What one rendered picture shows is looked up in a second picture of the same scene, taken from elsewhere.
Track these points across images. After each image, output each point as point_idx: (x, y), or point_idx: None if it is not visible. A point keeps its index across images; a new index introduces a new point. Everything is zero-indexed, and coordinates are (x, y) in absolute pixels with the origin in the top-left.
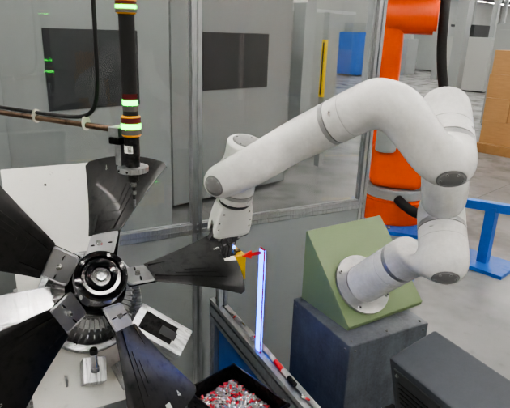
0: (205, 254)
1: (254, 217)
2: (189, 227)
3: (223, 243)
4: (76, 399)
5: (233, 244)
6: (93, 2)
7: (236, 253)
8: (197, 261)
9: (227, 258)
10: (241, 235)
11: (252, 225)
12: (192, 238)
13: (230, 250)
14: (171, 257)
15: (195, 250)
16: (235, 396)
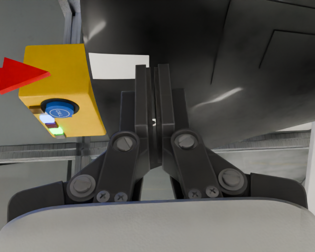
0: (213, 102)
1: None
2: (93, 151)
3: (206, 154)
4: None
5: (121, 138)
6: None
7: (40, 102)
8: (275, 72)
9: (129, 67)
10: (70, 210)
11: None
12: (90, 136)
13: (141, 100)
14: None
15: (231, 123)
16: None
